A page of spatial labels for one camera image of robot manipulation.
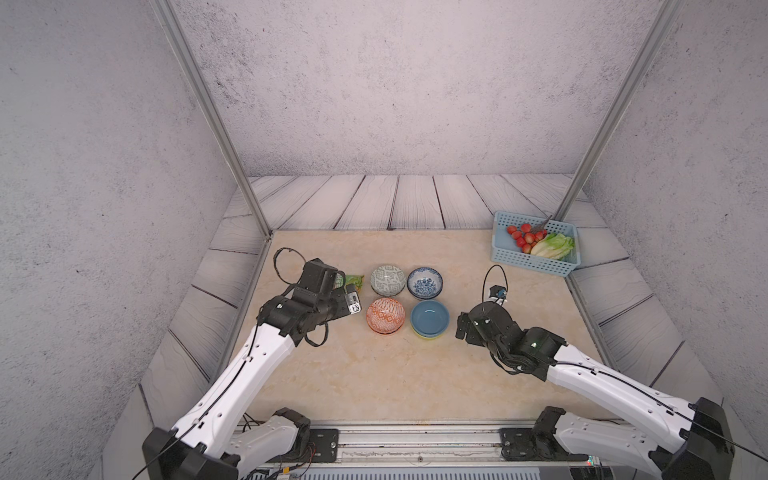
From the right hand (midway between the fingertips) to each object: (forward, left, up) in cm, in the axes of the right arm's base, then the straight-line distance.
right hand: (473, 322), depth 79 cm
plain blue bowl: (+7, +10, -10) cm, 16 cm away
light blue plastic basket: (+39, -20, -14) cm, 45 cm away
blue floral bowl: (+21, +11, -12) cm, 26 cm away
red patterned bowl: (+8, +24, -11) cm, 28 cm away
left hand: (+2, +32, +7) cm, 32 cm away
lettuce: (+35, -36, -9) cm, 51 cm away
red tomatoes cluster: (+41, -28, -11) cm, 51 cm away
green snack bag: (+22, +34, -12) cm, 42 cm away
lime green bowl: (+1, +11, -12) cm, 16 cm away
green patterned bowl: (+21, +24, -11) cm, 33 cm away
